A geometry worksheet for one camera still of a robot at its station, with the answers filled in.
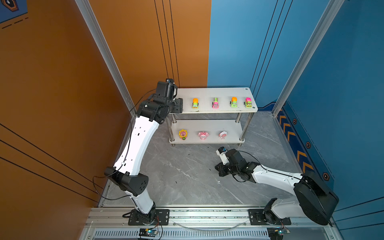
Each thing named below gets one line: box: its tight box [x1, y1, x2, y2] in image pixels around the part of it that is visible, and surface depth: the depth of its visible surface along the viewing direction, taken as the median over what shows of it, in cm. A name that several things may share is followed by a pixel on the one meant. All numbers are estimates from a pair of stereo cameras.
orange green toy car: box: [192, 98, 199, 109], surface depth 75 cm
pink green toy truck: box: [243, 97, 252, 108], surface depth 76 cm
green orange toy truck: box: [230, 96, 238, 108], surface depth 76 cm
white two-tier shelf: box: [165, 87, 259, 147], surface depth 86 cm
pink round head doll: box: [218, 131, 228, 140], surface depth 95 cm
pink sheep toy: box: [197, 131, 210, 140], surface depth 94 cm
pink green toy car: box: [212, 97, 220, 109], surface depth 76 cm
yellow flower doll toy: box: [178, 129, 188, 140], surface depth 96 cm
